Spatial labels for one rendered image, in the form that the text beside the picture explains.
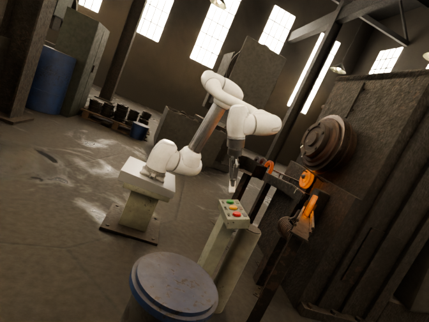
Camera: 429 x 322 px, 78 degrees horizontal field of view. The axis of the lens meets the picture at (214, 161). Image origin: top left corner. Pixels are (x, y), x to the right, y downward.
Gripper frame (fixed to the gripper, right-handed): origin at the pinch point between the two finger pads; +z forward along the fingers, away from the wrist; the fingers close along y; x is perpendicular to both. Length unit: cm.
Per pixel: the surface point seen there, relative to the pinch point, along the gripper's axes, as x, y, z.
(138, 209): 54, 50, 36
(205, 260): 13.5, -12.1, 35.7
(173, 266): 30, -42, 17
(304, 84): -384, 697, -99
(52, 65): 192, 284, -71
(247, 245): -8.4, -9.1, 29.7
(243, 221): -1.9, -19.3, 10.6
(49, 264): 90, -3, 40
